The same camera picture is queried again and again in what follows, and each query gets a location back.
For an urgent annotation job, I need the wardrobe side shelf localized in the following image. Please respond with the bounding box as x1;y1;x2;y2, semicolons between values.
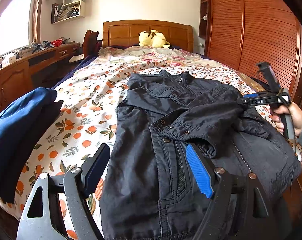
199;0;209;39

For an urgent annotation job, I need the wooden louvered wardrobe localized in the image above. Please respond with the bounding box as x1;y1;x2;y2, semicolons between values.
206;0;302;105

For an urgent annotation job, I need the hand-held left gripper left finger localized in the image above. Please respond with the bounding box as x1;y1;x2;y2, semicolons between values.
16;144;111;240

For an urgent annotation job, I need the wooden framed window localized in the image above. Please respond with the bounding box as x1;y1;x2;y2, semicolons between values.
0;0;45;55

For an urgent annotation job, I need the tissue box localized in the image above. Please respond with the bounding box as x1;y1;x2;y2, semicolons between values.
1;55;17;65

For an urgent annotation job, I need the wooden bed headboard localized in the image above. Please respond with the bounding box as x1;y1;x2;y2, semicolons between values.
102;20;194;53

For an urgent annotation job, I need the black jacket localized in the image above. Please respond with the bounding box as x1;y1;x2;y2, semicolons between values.
100;70;302;240

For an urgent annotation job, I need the wooden chair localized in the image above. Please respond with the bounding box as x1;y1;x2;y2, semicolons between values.
83;29;103;58

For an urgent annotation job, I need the yellow plush toy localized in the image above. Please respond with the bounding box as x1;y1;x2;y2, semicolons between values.
138;29;172;48

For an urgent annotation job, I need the person's right hand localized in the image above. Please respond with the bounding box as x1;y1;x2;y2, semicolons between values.
271;102;302;140

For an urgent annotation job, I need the row of books and files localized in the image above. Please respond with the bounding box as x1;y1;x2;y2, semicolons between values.
51;2;80;23

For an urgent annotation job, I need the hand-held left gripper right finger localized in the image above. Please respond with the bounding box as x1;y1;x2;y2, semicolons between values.
185;144;275;240

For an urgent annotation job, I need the pink floral blanket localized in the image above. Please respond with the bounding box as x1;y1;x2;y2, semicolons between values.
97;45;209;67

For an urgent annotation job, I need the navy blue folded garment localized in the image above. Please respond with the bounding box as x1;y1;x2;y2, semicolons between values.
0;87;64;204

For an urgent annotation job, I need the orange print bedsheet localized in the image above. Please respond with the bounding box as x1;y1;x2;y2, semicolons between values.
0;52;302;240

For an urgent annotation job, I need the golden rose print quilt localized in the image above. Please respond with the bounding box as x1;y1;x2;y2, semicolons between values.
237;71;268;93

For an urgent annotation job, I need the wooden desk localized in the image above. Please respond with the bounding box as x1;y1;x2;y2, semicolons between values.
0;42;81;118

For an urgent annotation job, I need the white wall shelf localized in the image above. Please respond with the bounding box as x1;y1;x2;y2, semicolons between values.
50;0;86;24

